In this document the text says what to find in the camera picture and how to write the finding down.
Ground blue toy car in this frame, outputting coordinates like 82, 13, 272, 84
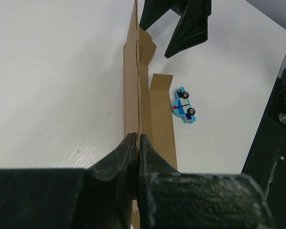
172, 86, 196, 124

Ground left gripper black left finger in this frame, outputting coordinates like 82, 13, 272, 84
0, 133, 137, 229

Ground brown cardboard box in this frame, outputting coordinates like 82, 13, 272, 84
123, 1, 178, 229

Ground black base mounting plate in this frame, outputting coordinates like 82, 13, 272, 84
242, 55, 286, 229

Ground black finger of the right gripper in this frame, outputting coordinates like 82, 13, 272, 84
139, 0, 187, 31
164, 0, 212, 58

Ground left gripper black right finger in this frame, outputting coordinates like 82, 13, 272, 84
137, 134, 274, 229

